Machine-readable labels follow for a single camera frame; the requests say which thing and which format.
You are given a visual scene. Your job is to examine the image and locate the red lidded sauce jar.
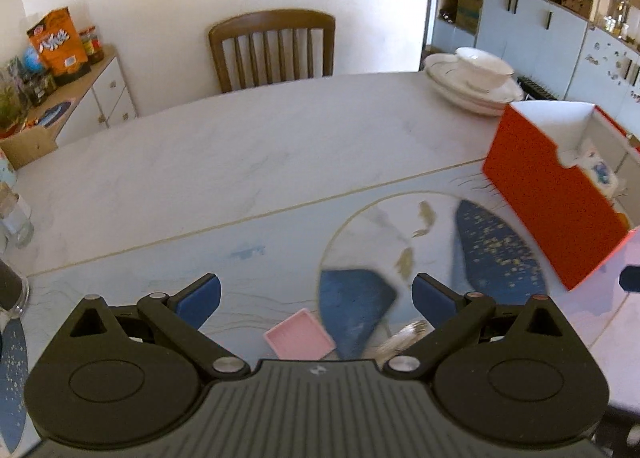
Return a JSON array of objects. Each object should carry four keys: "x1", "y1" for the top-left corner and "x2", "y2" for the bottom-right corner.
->
[{"x1": 79, "y1": 26, "x2": 105, "y2": 64}]

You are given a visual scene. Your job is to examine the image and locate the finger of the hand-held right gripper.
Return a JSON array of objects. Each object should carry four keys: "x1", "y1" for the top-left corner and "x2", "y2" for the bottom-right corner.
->
[{"x1": 618, "y1": 265, "x2": 640, "y2": 293}]

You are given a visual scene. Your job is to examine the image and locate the dark glass bottles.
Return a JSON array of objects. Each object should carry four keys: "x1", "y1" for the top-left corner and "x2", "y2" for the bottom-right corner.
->
[{"x1": 10, "y1": 56, "x2": 59, "y2": 107}]

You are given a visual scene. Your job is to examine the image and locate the white marble desktop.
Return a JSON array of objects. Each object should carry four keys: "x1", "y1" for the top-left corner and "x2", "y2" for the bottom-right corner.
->
[{"x1": 0, "y1": 71, "x2": 640, "y2": 458}]

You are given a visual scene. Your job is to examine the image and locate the plain cardboard box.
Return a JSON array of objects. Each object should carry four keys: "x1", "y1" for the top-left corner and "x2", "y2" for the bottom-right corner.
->
[{"x1": 0, "y1": 125, "x2": 59, "y2": 170}]

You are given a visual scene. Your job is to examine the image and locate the small blue globe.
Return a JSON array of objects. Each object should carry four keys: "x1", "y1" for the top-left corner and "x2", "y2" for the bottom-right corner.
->
[{"x1": 22, "y1": 46, "x2": 47, "y2": 75}]

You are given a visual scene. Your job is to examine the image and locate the pale blue printed cup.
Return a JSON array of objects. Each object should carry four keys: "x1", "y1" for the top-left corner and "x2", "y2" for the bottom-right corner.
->
[{"x1": 0, "y1": 148, "x2": 19, "y2": 186}]

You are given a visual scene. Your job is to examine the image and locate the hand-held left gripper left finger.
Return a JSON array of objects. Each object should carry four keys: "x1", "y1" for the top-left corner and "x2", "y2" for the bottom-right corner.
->
[{"x1": 63, "y1": 273, "x2": 251, "y2": 382}]

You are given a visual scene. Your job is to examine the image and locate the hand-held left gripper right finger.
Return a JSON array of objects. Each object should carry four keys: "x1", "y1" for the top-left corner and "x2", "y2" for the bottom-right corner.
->
[{"x1": 382, "y1": 272, "x2": 569, "y2": 382}]

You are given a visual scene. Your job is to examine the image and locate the blue round mat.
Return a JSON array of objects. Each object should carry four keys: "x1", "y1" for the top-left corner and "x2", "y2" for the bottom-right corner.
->
[{"x1": 37, "y1": 101, "x2": 72, "y2": 127}]

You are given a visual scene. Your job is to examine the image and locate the white bowl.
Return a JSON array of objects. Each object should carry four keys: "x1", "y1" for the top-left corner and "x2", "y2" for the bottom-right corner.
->
[{"x1": 455, "y1": 47, "x2": 516, "y2": 94}]

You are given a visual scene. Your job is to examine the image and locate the small pink box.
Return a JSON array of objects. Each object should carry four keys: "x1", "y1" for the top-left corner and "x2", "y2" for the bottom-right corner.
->
[{"x1": 263, "y1": 308, "x2": 337, "y2": 360}]

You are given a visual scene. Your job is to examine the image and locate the clear storage jar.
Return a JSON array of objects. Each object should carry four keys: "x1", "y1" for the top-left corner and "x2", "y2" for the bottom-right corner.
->
[{"x1": 602, "y1": 0, "x2": 632, "y2": 39}]

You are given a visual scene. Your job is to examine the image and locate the clear bread packet blueberry print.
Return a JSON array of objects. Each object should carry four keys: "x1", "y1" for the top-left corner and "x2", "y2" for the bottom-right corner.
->
[{"x1": 575, "y1": 148, "x2": 622, "y2": 199}]

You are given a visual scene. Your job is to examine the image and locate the brown wooden chair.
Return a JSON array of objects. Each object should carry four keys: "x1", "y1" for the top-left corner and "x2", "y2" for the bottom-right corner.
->
[{"x1": 208, "y1": 9, "x2": 337, "y2": 94}]

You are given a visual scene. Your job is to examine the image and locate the white plate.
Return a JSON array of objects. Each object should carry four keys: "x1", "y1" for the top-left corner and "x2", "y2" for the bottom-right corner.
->
[
  {"x1": 424, "y1": 53, "x2": 523, "y2": 104},
  {"x1": 429, "y1": 81, "x2": 525, "y2": 117}
]

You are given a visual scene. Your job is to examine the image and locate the black white keyboard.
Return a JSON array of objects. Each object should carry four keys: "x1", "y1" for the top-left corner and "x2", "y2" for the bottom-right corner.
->
[{"x1": 517, "y1": 76, "x2": 562, "y2": 102}]

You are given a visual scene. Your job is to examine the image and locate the red cardboard box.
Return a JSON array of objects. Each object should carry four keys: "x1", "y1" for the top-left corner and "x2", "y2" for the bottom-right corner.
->
[{"x1": 482, "y1": 102, "x2": 640, "y2": 292}]

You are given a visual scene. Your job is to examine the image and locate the tall clear glass jar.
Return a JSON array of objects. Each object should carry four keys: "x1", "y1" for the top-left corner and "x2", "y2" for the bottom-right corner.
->
[{"x1": 0, "y1": 258, "x2": 31, "y2": 318}]

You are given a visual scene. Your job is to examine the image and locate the printed cardboard carton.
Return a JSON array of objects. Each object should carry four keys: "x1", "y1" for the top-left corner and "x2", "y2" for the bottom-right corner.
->
[{"x1": 457, "y1": 0, "x2": 485, "y2": 34}]

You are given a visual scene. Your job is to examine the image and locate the white wooden sideboard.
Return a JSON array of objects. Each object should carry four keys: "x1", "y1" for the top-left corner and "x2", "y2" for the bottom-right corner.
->
[{"x1": 25, "y1": 46, "x2": 139, "y2": 147}]

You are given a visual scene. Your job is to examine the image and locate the orange snack bag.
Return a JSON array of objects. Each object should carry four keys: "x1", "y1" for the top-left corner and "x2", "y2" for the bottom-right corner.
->
[{"x1": 27, "y1": 7, "x2": 92, "y2": 79}]

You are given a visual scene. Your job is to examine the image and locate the pale blue cabinet with stickers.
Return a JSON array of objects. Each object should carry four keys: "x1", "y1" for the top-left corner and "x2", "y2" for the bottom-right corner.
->
[{"x1": 565, "y1": 24, "x2": 640, "y2": 120}]

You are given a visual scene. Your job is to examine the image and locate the glass plant terrarium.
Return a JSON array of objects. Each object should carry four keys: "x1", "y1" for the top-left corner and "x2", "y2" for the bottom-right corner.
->
[{"x1": 0, "y1": 77, "x2": 31, "y2": 139}]

